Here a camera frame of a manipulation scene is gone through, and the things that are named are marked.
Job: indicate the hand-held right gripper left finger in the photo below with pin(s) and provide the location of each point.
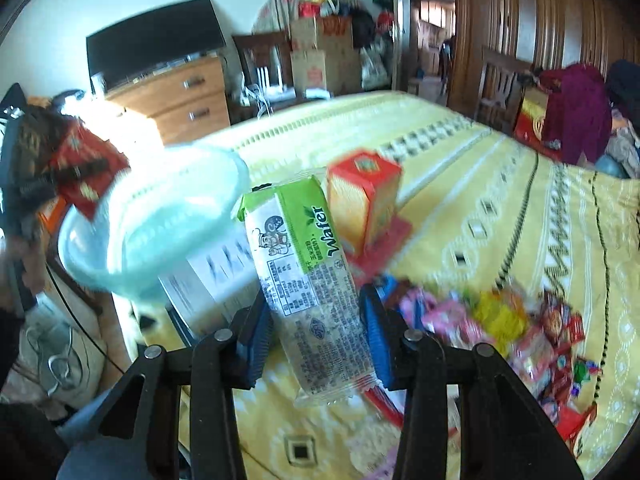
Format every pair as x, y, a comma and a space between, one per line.
256, 347

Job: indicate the wooden wardrobe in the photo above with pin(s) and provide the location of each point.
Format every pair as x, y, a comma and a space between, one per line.
540, 10

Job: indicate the white sneaker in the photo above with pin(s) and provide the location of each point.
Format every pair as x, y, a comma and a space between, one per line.
60, 355

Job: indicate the pile of colourful snack packets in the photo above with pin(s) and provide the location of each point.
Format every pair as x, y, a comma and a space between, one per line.
505, 340

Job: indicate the maroon garment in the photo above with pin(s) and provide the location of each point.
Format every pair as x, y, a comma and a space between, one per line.
575, 110

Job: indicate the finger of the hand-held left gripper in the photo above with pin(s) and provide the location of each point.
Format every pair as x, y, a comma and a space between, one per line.
80, 170

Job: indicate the orange cracker box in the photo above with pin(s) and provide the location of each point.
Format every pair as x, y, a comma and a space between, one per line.
367, 195

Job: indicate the white cardboard box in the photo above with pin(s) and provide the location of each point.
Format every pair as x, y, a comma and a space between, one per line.
210, 290

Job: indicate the person's left hand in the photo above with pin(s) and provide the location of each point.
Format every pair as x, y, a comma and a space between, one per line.
22, 270

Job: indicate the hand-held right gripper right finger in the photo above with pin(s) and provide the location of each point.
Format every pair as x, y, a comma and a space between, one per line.
376, 340

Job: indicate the dark wooden chair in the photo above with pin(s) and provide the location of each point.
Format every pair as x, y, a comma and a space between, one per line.
500, 90
260, 57

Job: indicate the green wafer packet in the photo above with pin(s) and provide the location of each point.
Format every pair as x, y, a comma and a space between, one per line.
300, 270

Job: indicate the white plastic bag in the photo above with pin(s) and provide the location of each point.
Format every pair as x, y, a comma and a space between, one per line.
375, 67

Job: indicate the red gift box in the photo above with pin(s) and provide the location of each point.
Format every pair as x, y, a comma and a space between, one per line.
532, 120

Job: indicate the black television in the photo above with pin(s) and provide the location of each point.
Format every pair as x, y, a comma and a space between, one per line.
150, 40

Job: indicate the brown cardboard box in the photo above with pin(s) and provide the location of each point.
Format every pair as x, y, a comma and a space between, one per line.
325, 70
320, 35

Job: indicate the red snack packet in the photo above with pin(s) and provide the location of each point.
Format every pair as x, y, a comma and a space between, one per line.
82, 147

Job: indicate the clear plastic bowl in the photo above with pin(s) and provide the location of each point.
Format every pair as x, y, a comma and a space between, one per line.
165, 220

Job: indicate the wooden dresser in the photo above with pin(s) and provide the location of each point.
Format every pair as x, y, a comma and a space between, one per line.
175, 100

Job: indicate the flat red packet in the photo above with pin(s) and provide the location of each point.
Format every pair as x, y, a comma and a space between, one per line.
387, 245

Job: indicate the floral round tabletop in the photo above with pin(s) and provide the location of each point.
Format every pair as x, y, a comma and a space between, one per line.
285, 2

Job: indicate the yellow patterned blanket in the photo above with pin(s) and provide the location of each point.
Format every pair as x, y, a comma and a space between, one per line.
475, 185

